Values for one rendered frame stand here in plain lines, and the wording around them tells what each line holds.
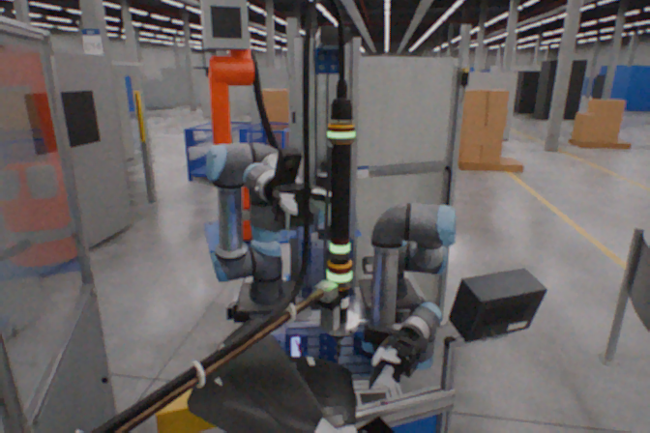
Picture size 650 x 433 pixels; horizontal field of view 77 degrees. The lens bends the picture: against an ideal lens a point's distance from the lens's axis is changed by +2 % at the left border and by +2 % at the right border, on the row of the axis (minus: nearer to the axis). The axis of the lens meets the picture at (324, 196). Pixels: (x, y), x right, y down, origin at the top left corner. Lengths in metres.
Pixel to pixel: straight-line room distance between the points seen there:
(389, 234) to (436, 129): 1.76
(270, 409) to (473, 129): 8.34
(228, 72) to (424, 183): 2.62
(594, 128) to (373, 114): 10.78
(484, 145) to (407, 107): 6.31
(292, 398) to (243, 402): 0.10
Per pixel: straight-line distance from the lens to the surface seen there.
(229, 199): 1.40
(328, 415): 1.00
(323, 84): 1.61
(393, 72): 2.70
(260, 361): 0.82
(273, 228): 1.02
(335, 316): 0.73
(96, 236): 5.27
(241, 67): 4.71
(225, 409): 0.77
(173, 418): 1.25
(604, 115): 13.14
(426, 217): 1.20
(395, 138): 2.75
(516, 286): 1.48
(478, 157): 9.01
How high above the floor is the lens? 1.89
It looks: 17 degrees down
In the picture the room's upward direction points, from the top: straight up
